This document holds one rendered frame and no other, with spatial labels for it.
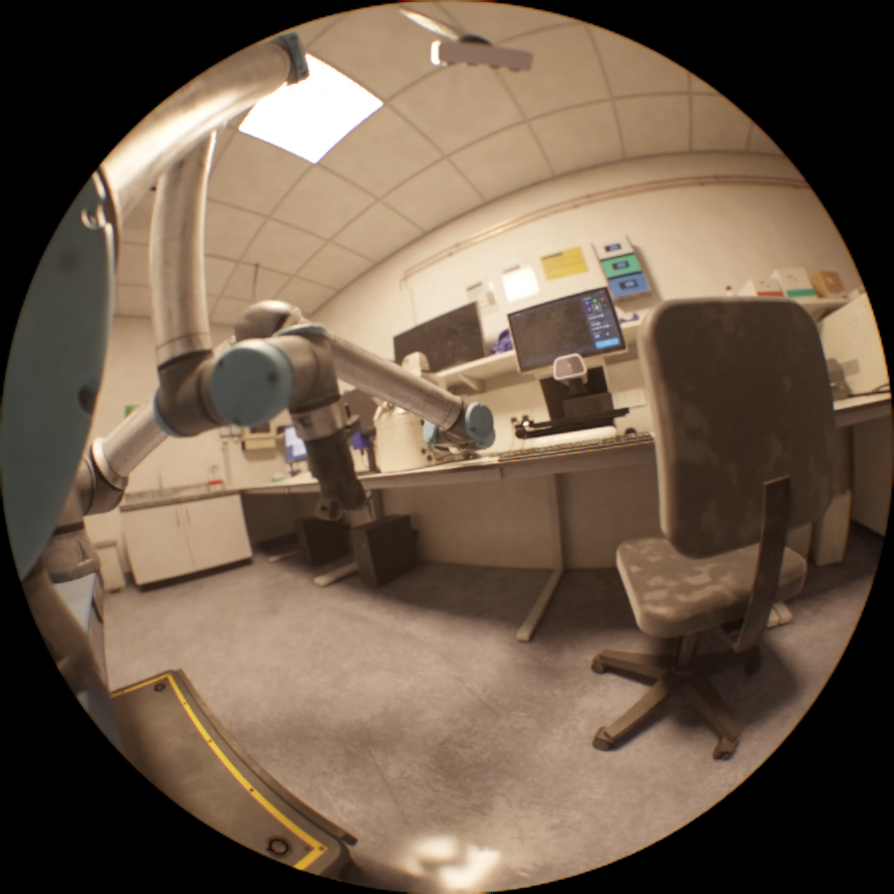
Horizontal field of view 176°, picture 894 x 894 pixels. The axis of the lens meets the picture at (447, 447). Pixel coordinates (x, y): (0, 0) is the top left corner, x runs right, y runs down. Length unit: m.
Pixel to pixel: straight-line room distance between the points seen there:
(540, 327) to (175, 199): 1.16
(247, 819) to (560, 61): 2.71
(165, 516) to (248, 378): 2.57
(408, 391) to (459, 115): 1.83
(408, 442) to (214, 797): 1.20
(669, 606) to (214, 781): 0.84
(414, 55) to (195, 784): 2.48
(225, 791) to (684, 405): 0.90
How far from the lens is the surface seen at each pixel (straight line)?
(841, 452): 2.30
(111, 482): 0.84
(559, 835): 0.82
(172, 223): 0.49
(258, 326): 0.63
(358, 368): 0.61
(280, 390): 0.31
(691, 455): 0.42
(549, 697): 1.04
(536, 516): 1.77
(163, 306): 0.44
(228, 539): 2.92
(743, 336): 0.50
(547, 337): 1.19
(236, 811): 0.62
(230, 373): 0.33
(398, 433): 1.14
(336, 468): 0.47
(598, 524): 1.72
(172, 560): 2.88
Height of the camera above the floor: 0.80
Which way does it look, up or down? 1 degrees up
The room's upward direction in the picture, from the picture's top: 9 degrees counter-clockwise
